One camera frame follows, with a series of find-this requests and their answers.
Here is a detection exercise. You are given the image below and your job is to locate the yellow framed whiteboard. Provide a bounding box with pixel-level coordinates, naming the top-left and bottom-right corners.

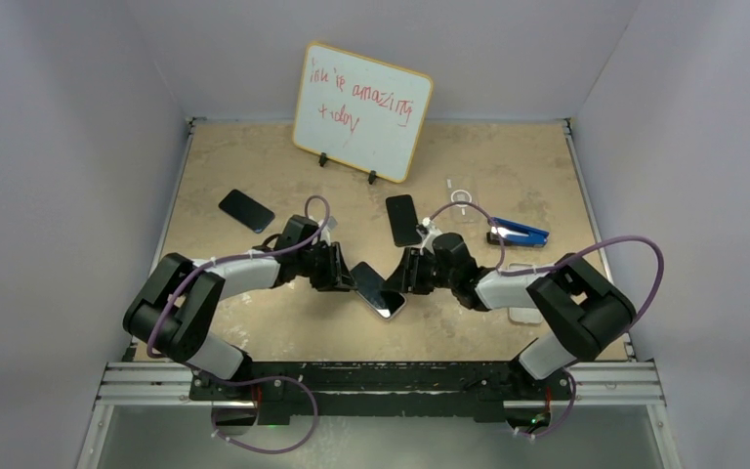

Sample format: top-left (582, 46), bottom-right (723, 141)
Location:
top-left (292, 42), bottom-right (434, 183)

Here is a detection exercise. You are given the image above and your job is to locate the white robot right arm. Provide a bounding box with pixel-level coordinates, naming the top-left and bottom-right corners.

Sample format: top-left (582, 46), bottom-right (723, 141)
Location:
top-left (384, 233), bottom-right (638, 398)

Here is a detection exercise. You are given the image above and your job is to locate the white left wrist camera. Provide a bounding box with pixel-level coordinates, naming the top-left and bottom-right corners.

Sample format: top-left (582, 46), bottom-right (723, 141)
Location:
top-left (312, 216), bottom-right (338, 245)

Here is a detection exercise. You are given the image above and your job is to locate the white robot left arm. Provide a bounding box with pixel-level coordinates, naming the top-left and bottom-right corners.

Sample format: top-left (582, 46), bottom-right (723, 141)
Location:
top-left (122, 215), bottom-right (356, 400)

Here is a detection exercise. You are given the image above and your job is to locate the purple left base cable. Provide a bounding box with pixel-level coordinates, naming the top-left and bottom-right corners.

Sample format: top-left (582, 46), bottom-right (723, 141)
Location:
top-left (209, 371), bottom-right (320, 455)

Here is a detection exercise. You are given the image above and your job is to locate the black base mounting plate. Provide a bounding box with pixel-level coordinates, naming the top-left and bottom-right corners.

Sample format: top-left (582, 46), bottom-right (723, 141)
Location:
top-left (190, 361), bottom-right (572, 427)

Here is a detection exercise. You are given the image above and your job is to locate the blue black stapler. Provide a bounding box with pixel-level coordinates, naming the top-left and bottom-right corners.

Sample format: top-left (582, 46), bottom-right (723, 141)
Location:
top-left (485, 217), bottom-right (550, 248)

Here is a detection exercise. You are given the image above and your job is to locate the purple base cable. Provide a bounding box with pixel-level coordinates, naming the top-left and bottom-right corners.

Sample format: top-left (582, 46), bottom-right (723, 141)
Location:
top-left (512, 368), bottom-right (577, 442)
top-left (209, 371), bottom-right (320, 455)

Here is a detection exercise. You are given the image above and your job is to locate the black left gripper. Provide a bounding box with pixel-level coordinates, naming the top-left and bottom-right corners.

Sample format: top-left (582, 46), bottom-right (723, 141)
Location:
top-left (296, 242), bottom-right (355, 292)

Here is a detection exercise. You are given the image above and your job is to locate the beige phone case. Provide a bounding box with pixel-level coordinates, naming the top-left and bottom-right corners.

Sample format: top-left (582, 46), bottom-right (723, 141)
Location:
top-left (507, 263), bottom-right (543, 326)

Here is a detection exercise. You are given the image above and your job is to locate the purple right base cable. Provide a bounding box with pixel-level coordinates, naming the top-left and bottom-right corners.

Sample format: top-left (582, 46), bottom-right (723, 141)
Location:
top-left (512, 368), bottom-right (577, 442)

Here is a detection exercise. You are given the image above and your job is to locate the black phone on left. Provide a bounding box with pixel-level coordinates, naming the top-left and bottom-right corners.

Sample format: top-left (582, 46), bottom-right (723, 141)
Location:
top-left (218, 189), bottom-right (275, 233)

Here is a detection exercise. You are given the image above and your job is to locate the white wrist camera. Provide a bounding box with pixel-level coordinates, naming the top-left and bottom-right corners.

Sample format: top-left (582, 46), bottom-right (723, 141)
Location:
top-left (416, 217), bottom-right (442, 252)
top-left (312, 216), bottom-right (338, 245)

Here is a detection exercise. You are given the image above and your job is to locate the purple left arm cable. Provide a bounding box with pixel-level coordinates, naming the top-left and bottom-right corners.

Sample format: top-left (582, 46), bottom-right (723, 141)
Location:
top-left (146, 194), bottom-right (332, 383)

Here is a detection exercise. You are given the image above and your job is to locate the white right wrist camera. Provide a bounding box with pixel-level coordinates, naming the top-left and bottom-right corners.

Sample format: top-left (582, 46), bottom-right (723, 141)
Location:
top-left (416, 217), bottom-right (442, 252)

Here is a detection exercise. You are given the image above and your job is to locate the green phone black screen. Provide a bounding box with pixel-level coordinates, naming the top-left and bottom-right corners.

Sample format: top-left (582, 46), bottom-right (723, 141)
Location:
top-left (351, 261), bottom-right (407, 320)

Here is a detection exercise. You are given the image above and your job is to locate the aluminium frame rail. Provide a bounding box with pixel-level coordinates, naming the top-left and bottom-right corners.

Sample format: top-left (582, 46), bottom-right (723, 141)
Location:
top-left (95, 362), bottom-right (666, 406)

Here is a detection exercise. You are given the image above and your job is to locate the clear magsafe phone case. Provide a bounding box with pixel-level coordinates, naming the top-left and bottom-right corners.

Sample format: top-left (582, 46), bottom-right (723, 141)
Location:
top-left (444, 174), bottom-right (483, 224)

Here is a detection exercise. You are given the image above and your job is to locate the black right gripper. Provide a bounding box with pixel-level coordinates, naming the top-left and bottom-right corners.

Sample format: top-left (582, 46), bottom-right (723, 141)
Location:
top-left (382, 248), bottom-right (457, 297)

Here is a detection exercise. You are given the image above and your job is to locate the black phone in centre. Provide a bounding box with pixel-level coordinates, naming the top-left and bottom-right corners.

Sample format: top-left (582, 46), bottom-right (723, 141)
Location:
top-left (385, 194), bottom-right (422, 247)

